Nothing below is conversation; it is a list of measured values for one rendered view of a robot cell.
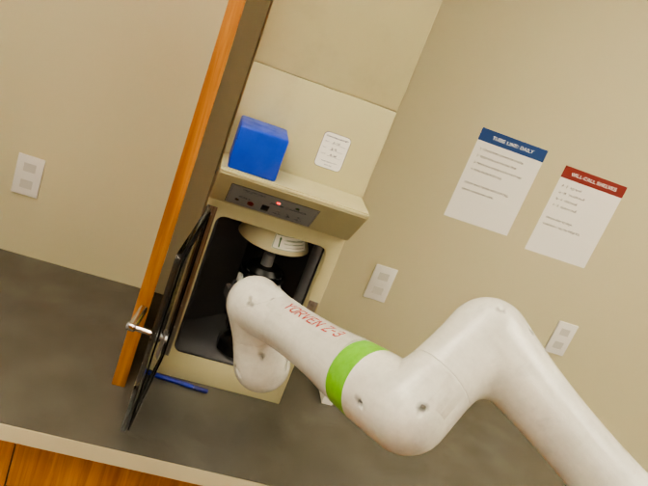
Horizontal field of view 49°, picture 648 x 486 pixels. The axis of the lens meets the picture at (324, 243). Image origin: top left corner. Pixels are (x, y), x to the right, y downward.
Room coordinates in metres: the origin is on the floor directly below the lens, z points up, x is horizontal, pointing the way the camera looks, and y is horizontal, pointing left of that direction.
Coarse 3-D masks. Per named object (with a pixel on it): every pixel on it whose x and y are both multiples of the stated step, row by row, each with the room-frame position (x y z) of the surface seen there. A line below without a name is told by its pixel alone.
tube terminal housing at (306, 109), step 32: (256, 64) 1.45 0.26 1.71; (256, 96) 1.45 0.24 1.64; (288, 96) 1.47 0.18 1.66; (320, 96) 1.48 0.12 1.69; (352, 96) 1.50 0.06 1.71; (288, 128) 1.47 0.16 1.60; (320, 128) 1.49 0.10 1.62; (352, 128) 1.50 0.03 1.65; (384, 128) 1.52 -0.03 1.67; (288, 160) 1.48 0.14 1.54; (352, 160) 1.51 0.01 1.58; (352, 192) 1.51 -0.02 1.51; (256, 224) 1.47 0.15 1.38; (288, 224) 1.49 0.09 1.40; (192, 288) 1.45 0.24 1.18; (320, 288) 1.52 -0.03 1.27; (224, 384) 1.49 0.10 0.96
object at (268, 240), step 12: (240, 228) 1.55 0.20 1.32; (252, 228) 1.53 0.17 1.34; (252, 240) 1.51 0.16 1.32; (264, 240) 1.51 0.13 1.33; (276, 240) 1.51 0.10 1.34; (288, 240) 1.52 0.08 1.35; (300, 240) 1.55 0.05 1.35; (276, 252) 1.50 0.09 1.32; (288, 252) 1.52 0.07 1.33; (300, 252) 1.54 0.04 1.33
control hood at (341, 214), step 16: (224, 160) 1.38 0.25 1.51; (224, 176) 1.35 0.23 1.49; (240, 176) 1.35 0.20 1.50; (256, 176) 1.36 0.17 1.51; (288, 176) 1.45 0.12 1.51; (224, 192) 1.40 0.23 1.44; (272, 192) 1.37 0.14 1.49; (288, 192) 1.37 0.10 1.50; (304, 192) 1.38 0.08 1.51; (320, 192) 1.43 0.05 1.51; (336, 192) 1.47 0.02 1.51; (320, 208) 1.40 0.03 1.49; (336, 208) 1.39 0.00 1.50; (352, 208) 1.40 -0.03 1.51; (320, 224) 1.45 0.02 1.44; (336, 224) 1.44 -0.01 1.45; (352, 224) 1.43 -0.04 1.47
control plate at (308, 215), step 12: (228, 192) 1.40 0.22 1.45; (240, 192) 1.39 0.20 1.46; (252, 192) 1.38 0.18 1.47; (240, 204) 1.43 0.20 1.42; (264, 204) 1.41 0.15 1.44; (276, 204) 1.41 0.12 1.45; (288, 204) 1.40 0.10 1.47; (300, 204) 1.40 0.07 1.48; (276, 216) 1.45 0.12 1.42; (300, 216) 1.43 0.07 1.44; (312, 216) 1.43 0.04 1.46
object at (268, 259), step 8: (264, 256) 1.54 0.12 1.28; (272, 256) 1.54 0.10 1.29; (248, 264) 1.53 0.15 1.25; (256, 264) 1.53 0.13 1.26; (264, 264) 1.54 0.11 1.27; (272, 264) 1.55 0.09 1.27; (256, 272) 1.51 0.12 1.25; (264, 272) 1.51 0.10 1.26; (272, 272) 1.52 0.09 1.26; (280, 272) 1.54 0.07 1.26
